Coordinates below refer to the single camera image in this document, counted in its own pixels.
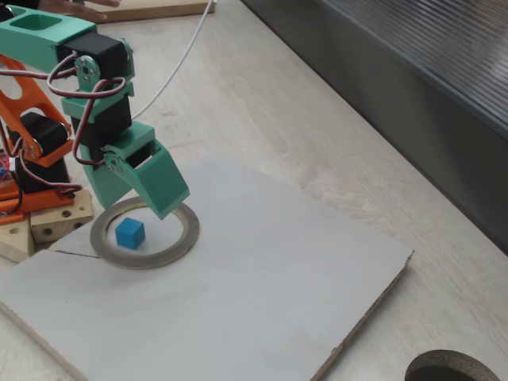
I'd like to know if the white cable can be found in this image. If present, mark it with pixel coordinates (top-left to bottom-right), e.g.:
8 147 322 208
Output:
133 0 217 120

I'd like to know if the round table cable hole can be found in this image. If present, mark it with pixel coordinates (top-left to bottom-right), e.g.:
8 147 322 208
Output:
404 348 502 381

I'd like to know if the red circuit board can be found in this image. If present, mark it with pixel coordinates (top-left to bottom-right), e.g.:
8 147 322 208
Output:
0 148 19 191

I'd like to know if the person's hand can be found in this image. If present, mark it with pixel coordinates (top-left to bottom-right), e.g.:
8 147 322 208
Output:
39 0 121 22

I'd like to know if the grey tape ring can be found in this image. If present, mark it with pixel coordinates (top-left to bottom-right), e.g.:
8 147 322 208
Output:
89 197 201 271

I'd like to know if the blue cube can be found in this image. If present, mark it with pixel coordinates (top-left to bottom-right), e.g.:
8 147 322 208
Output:
114 217 146 251

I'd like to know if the grey painted wooden board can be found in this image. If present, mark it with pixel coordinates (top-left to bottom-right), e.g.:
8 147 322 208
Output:
0 152 416 381

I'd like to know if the wooden block with holes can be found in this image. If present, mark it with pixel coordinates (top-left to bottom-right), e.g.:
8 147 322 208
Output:
30 190 94 243

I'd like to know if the pale wooden block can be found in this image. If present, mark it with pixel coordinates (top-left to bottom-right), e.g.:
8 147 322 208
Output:
0 220 36 264

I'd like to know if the black sleeved forearm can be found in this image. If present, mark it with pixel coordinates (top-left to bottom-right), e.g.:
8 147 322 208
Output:
0 0 43 11

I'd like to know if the grey ribbed panel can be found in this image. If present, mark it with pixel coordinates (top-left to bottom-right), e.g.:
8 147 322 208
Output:
317 0 508 134

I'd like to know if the wooden plank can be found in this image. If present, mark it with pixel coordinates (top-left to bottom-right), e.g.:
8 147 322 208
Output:
93 0 215 25

